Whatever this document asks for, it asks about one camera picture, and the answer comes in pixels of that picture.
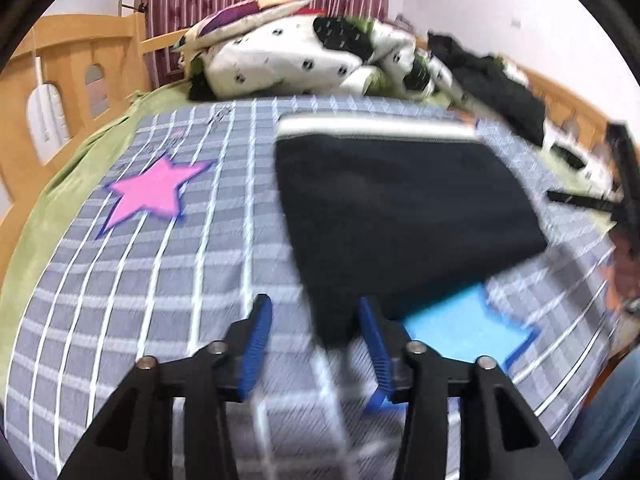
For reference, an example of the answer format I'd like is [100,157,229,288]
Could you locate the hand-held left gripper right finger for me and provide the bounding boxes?
[357,296,576,480]

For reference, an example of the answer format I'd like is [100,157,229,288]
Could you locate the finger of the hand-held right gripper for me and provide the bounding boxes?
[546,189,622,216]
[605,121,640,222]

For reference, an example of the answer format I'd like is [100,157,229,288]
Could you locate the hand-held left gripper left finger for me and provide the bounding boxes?
[57,292,275,480]

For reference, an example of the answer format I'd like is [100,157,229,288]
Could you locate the black pants with white waistband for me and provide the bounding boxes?
[272,114,550,348]

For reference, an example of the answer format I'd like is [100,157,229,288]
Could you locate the person's right forearm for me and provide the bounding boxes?
[607,237,640,313]

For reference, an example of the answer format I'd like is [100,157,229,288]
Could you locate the dark cloth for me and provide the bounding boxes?
[550,142,587,171]

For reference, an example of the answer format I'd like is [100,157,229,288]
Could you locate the grey checked blanket with stars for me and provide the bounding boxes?
[7,95,621,480]

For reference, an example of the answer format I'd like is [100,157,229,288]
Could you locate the black jacket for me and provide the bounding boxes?
[427,32,548,147]

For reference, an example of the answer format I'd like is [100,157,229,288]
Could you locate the person's blue jeans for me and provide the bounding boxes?
[560,347,640,480]

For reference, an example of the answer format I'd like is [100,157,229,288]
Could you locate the white quilt with black strawberries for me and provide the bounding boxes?
[187,12,451,102]

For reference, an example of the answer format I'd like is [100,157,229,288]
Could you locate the patchwork patterned pillow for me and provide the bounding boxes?
[175,0,313,53]

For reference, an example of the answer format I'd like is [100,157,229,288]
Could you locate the wooden bed frame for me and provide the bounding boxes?
[0,12,640,261]

